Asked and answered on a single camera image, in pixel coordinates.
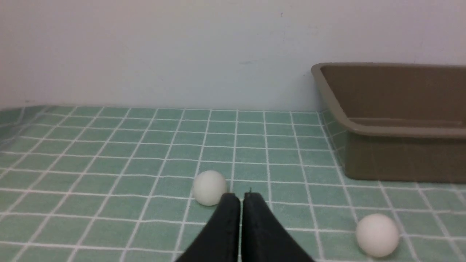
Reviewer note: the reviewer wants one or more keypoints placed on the olive plastic bin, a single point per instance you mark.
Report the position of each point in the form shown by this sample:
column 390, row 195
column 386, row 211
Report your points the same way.
column 395, row 121

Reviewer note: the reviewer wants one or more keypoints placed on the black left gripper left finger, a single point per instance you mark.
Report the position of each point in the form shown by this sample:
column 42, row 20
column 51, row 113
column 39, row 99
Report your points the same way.
column 218, row 240

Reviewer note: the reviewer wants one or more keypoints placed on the green checkered table mat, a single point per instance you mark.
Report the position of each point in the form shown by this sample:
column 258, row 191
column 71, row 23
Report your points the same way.
column 110, row 184

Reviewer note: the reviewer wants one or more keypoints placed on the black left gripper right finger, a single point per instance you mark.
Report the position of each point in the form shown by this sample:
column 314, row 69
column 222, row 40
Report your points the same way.
column 264, row 239

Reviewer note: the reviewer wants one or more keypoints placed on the white ping-pong ball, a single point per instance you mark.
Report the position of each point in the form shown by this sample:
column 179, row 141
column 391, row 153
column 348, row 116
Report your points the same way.
column 208, row 187
column 377, row 235

